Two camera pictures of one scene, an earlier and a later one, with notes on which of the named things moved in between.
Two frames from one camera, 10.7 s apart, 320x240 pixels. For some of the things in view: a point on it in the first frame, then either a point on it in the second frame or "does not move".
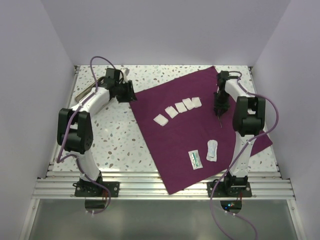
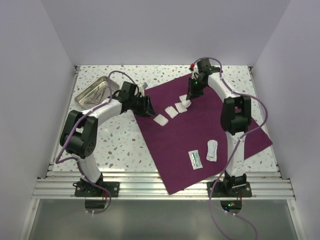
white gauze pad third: [181, 107] does not move
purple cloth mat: [189, 141] does not move
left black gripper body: [122, 90] to [139, 104]
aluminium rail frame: [59, 183] does not move
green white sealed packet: [195, 159] does not move
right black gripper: [224, 107] to [192, 93]
